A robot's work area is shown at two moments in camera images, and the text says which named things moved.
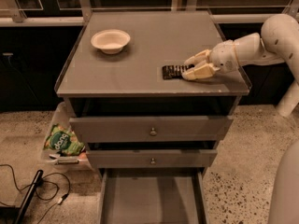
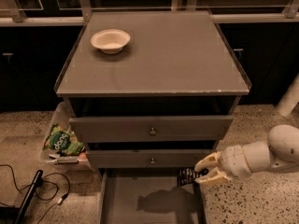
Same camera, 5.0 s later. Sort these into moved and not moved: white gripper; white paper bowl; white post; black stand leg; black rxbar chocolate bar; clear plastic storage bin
Moved: black rxbar chocolate bar; white gripper
Not moved: clear plastic storage bin; black stand leg; white post; white paper bowl
